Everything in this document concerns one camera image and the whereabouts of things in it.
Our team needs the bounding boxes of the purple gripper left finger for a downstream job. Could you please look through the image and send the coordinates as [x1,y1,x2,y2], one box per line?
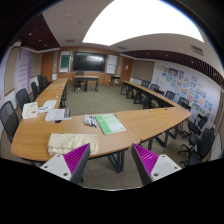
[41,144,90,184]

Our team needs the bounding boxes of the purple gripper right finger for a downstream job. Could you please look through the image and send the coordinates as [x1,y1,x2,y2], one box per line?
[131,144,181,185]

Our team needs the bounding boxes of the cream knitted towel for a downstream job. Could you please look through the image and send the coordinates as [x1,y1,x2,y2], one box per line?
[48,133,99,156]

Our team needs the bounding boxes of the bundle of markers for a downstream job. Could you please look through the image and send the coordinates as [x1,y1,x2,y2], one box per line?
[83,115,96,127]

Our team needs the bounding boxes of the white book with photo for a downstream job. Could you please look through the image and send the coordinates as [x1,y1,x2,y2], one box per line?
[45,109,71,121]

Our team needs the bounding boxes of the black office chair near right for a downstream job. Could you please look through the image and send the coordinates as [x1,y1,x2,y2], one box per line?
[182,128,215,167]

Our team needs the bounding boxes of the black office chair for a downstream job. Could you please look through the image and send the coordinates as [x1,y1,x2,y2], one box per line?
[182,128,215,167]
[0,101,19,142]
[16,88,31,109]

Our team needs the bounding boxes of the green booklet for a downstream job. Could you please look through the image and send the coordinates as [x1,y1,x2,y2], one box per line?
[95,114,126,135]

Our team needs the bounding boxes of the white papers on table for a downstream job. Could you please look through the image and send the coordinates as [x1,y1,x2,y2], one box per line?
[38,100,56,113]

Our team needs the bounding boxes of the right row wooden table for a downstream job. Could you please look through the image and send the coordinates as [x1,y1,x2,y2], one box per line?
[122,81,178,107]

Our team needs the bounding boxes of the row wooden table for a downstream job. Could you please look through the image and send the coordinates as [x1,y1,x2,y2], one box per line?
[122,81,178,107]
[36,78,68,109]

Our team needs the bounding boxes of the white paper box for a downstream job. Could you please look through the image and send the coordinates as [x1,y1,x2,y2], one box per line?
[22,102,38,119]

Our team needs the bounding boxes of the left row wooden table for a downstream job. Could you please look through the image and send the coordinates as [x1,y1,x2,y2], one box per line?
[36,78,68,109]

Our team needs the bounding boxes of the black office chair near left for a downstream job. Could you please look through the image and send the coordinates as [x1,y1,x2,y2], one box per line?
[0,101,19,142]

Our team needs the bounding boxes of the small desk at front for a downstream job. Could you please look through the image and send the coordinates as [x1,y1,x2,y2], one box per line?
[82,76,99,92]

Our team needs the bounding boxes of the black chair behind front desk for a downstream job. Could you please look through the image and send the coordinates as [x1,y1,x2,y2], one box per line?
[74,71,84,91]

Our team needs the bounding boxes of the white whiteboard right of screen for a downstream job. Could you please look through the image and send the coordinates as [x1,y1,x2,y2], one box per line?
[106,55,118,74]

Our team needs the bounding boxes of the green whiteboard left of screen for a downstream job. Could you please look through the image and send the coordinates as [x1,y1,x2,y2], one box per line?
[59,51,71,73]

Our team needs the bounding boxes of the colourful wall posters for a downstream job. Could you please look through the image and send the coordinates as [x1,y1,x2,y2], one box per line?
[158,66,216,120]

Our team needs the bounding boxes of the purple banner on wall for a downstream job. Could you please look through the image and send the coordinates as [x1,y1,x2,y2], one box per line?
[13,46,33,98]

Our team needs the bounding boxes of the black wall display screen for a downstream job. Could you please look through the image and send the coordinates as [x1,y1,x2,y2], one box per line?
[72,52,107,72]

